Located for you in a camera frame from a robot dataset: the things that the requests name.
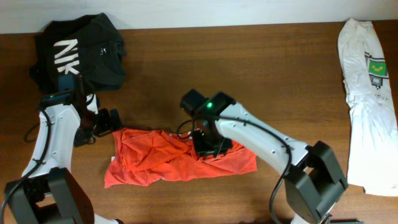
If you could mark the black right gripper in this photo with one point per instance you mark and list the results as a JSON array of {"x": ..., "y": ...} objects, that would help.
[{"x": 200, "y": 149}]

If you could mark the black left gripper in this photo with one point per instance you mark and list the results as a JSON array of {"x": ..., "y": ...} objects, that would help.
[{"x": 108, "y": 125}]

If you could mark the red soccer t-shirt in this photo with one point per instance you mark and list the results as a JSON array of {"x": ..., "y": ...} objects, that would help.
[{"x": 144, "y": 157}]

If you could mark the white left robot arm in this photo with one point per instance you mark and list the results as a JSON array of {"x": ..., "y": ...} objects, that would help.
[{"x": 47, "y": 192}]

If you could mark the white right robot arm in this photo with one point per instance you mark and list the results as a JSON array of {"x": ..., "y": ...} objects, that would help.
[{"x": 313, "y": 179}]

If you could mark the black Nike t-shirt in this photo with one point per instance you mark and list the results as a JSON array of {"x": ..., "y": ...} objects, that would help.
[{"x": 89, "y": 46}]

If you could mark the dark navy folded garment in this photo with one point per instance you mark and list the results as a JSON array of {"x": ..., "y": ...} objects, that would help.
[{"x": 45, "y": 82}]

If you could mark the white printed t-shirt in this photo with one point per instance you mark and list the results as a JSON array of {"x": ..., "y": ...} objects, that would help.
[{"x": 373, "y": 146}]

